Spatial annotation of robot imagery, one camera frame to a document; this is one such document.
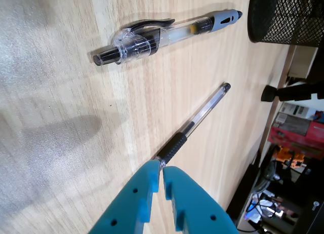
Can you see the white small boxes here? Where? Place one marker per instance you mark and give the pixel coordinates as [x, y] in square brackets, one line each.
[291, 108]

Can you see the clear retractable pen grey grip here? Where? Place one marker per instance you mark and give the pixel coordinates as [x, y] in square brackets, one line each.
[177, 35]

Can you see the black device with round logo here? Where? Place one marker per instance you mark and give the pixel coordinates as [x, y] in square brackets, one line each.
[314, 218]

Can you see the orange tool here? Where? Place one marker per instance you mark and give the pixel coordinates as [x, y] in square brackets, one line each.
[286, 154]

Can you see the red box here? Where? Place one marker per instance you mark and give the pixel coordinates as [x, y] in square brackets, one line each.
[286, 137]

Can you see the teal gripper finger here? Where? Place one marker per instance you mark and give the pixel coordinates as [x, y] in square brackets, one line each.
[197, 206]
[131, 206]

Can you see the black mesh pen holder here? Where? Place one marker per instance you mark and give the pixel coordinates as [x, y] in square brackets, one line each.
[291, 16]

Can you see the dark grey pen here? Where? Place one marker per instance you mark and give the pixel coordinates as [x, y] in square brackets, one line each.
[174, 148]

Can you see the black tripod leg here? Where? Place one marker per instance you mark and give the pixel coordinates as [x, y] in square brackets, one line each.
[291, 92]

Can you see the beige cardboard box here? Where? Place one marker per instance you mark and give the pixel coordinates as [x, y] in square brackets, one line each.
[302, 63]

